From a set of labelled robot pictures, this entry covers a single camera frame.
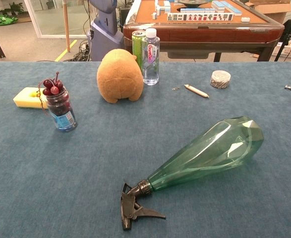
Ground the brown mahjong table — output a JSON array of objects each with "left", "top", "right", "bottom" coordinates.
[{"left": 122, "top": 0, "right": 285, "bottom": 62}]

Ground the red artificial cherry bunch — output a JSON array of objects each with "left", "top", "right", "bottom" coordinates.
[{"left": 37, "top": 71, "right": 64, "bottom": 97}]

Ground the green bag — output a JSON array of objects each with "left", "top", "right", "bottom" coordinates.
[{"left": 0, "top": 14, "right": 19, "bottom": 27}]

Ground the beige paper-wrapped pencil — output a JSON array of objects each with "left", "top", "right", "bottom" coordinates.
[{"left": 184, "top": 84, "right": 210, "bottom": 99}]

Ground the wooden pole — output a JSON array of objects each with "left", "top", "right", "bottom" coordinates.
[{"left": 62, "top": 0, "right": 71, "bottom": 53}]

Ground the row of mahjong tiles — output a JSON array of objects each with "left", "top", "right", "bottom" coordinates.
[{"left": 167, "top": 12, "right": 234, "bottom": 22}]

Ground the yellow sponge with hole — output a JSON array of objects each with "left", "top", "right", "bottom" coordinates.
[{"left": 12, "top": 87, "right": 49, "bottom": 110}]

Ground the black tripod stand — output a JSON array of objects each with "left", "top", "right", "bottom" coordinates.
[{"left": 274, "top": 0, "right": 291, "bottom": 62}]

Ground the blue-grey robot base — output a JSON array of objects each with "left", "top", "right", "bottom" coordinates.
[{"left": 87, "top": 0, "right": 125, "bottom": 62}]

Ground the brown cardboard box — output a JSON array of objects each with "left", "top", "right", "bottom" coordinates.
[{"left": 244, "top": 0, "right": 291, "bottom": 24}]

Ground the round clear box of clips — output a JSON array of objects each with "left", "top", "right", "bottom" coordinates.
[{"left": 210, "top": 70, "right": 231, "bottom": 89}]

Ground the brown capybara plush toy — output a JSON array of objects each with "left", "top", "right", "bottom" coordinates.
[{"left": 96, "top": 49, "right": 144, "bottom": 104}]

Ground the small cup with red items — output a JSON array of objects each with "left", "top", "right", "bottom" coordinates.
[{"left": 45, "top": 86, "right": 78, "bottom": 133}]

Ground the bundle of black floor cables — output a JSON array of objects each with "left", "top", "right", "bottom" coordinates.
[{"left": 70, "top": 41, "right": 91, "bottom": 62}]

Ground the green drink can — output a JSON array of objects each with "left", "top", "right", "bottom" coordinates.
[{"left": 131, "top": 30, "right": 146, "bottom": 75}]

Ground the clear plastic water bottle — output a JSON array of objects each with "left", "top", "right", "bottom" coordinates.
[{"left": 142, "top": 28, "right": 161, "bottom": 86}]

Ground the blue table cloth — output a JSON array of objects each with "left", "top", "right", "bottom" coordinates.
[{"left": 0, "top": 61, "right": 291, "bottom": 238}]

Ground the green transparent spray bottle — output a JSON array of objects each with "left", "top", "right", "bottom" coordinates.
[{"left": 120, "top": 116, "right": 264, "bottom": 232}]

